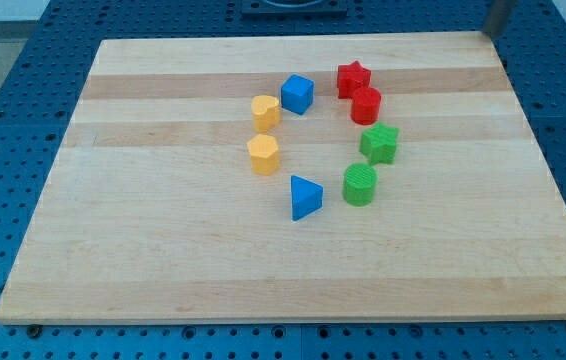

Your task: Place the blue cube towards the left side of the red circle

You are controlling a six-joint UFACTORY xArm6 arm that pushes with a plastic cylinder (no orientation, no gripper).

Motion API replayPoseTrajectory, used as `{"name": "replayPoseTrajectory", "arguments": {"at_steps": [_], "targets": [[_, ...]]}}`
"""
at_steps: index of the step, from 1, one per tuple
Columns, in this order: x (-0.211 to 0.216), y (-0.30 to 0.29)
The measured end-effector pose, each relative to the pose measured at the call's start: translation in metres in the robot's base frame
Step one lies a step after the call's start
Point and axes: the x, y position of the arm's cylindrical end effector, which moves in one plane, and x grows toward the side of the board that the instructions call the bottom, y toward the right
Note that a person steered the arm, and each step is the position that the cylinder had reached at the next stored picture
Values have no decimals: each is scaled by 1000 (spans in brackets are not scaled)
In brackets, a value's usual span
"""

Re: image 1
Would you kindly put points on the yellow heart block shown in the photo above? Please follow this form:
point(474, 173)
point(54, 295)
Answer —
point(265, 112)

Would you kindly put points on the wooden board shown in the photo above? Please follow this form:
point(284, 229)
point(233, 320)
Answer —
point(151, 213)

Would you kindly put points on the red cylinder block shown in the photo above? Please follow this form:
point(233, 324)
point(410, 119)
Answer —
point(365, 106)

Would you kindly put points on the grey metal pusher rod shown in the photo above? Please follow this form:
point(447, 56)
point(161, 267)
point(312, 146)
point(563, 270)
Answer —
point(497, 17)

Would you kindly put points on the blue triangle block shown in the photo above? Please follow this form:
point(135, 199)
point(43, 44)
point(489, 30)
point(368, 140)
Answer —
point(306, 197)

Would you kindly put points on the red star block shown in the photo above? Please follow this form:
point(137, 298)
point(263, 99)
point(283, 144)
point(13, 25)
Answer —
point(350, 77)

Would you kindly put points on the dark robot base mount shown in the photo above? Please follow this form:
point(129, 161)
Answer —
point(294, 8)

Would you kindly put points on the blue cube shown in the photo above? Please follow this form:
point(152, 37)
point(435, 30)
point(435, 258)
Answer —
point(297, 94)

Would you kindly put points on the green cylinder block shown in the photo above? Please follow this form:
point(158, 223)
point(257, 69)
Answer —
point(359, 184)

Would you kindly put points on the green star block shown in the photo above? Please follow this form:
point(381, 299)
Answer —
point(379, 143)

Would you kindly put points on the yellow hexagon block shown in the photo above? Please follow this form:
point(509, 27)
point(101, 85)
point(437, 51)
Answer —
point(264, 154)

